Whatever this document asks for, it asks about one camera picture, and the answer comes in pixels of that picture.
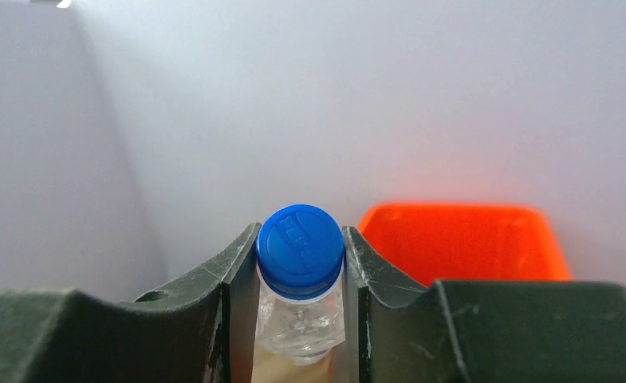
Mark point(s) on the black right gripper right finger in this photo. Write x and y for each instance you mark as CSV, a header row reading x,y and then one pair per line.
x,y
397,330

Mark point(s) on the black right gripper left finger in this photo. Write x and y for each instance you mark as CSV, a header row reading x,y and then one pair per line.
x,y
198,327

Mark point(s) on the pepsi bottle blue label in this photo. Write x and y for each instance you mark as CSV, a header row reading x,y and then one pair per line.
x,y
300,263

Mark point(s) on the orange plastic bin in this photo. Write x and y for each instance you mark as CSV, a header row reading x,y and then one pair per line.
x,y
430,241

